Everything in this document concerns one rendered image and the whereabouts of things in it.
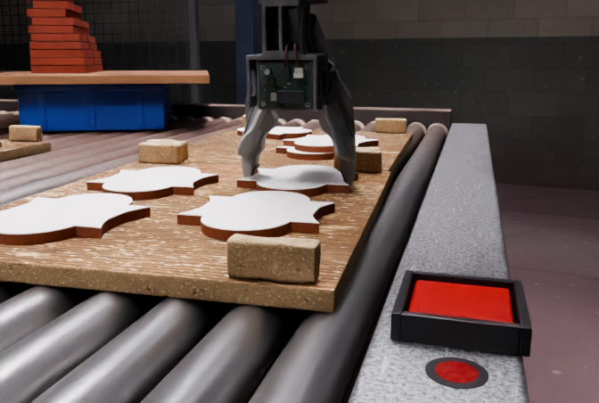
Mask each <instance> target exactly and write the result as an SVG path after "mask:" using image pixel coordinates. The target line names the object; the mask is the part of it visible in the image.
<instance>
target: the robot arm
mask: <svg viewBox="0 0 599 403"><path fill-rule="evenodd" d="M258 4H261V5H262V39H263V53H259V54H251V55H246V68H247V96H246V101H245V115H246V127H245V129H244V131H243V135H242V139H241V141H240V143H239V144H238V147H237V153H238V154H239V155H241V156H242V172H243V175H244V177H251V176H254V175H255V173H256V171H257V169H258V167H259V165H260V164H259V156H260V154H261V152H262V151H263V150H264V149H265V147H266V138H267V134H268V133H269V132H270V131H271V130H272V129H273V128H275V126H276V123H277V121H278V119H279V118H278V115H277V113H276V112H275V111H320V110H322V109H323V114H322V115H321V117H320V119H319V124H320V126H321V128H322V130H323V131H324V132H325V133H326V134H327V135H328V136H329V137H330V138H331V139H332V143H333V152H334V154H335V155H336V156H337V157H338V158H339V160H340V163H341V170H340V172H341V174H342V176H343V179H344V181H345V183H346V184H348V185H349V188H350V187H351V186H352V185H353V182H354V178H355V174H356V167H357V152H356V136H355V134H356V130H355V116H354V105H353V101H352V98H351V95H350V93H349V91H348V89H347V87H346V86H345V85H344V83H343V82H342V81H341V78H340V76H339V72H338V71H337V70H334V68H335V60H334V58H333V55H332V52H331V49H330V47H329V45H328V43H327V41H326V38H325V36H324V32H323V31H322V28H321V26H320V24H319V21H318V19H317V17H316V15H315V14H313V13H310V5H317V4H328V0H258ZM250 70H252V73H253V85H251V82H250ZM323 98H324V99H325V104H326V105H323Z"/></svg>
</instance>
